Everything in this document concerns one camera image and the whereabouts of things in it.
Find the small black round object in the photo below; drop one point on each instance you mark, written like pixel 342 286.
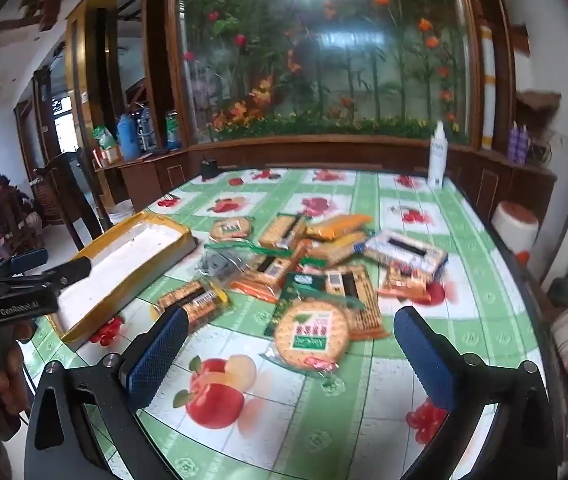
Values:
pixel 208 169

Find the green label bottle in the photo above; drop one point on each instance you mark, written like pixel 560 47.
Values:
pixel 172 130

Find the orange cracker packet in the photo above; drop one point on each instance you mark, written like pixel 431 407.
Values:
pixel 401 284
pixel 259 285
pixel 279 232

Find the grey clear packet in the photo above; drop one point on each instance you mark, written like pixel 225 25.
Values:
pixel 216 265

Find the glass flower display cabinet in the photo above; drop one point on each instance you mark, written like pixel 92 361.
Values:
pixel 324 60

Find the dark green biscuit packet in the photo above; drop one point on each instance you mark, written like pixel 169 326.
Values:
pixel 299 282

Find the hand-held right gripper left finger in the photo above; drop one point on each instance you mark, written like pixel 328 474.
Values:
pixel 156 357

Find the white stool with red top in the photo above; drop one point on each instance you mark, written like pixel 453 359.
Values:
pixel 514 230

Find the dark figurine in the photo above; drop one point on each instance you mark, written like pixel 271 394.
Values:
pixel 564 287

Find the blue white biscuit packet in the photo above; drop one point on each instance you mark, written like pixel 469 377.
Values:
pixel 404 255

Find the white spray bottle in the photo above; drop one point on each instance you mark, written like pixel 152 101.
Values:
pixel 437 160

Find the blue thermos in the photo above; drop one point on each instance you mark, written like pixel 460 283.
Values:
pixel 127 137

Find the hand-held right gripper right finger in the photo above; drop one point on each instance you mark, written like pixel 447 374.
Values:
pixel 424 360

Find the dark wooden chair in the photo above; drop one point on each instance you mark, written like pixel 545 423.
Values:
pixel 76 195

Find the green fruit print tablecloth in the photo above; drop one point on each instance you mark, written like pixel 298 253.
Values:
pixel 314 435

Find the green white bag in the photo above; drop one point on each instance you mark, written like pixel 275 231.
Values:
pixel 103 137

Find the brown cracker packet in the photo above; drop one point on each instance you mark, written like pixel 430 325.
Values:
pixel 193 305
pixel 364 310

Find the yellow rectangular tray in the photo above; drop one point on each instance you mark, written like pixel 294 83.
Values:
pixel 128 255

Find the white yellow striped roll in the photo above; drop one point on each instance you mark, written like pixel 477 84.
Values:
pixel 488 85

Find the yellow biscuit packet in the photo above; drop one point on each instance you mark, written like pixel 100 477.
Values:
pixel 339 225
pixel 339 251

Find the low wooden cabinet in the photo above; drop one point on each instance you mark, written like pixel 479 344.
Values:
pixel 153 180

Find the round cracker packet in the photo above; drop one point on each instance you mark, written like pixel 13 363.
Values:
pixel 309 335
pixel 231 229

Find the purple bottles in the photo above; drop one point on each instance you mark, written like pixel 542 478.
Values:
pixel 519 145

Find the grey thermos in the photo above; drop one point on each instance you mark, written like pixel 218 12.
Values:
pixel 146 127

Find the white bucket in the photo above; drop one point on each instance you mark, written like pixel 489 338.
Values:
pixel 119 211

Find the small cardboard box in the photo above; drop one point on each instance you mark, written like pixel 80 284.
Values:
pixel 107 155

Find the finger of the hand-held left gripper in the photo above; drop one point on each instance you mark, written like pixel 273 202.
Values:
pixel 68 271
pixel 28 260

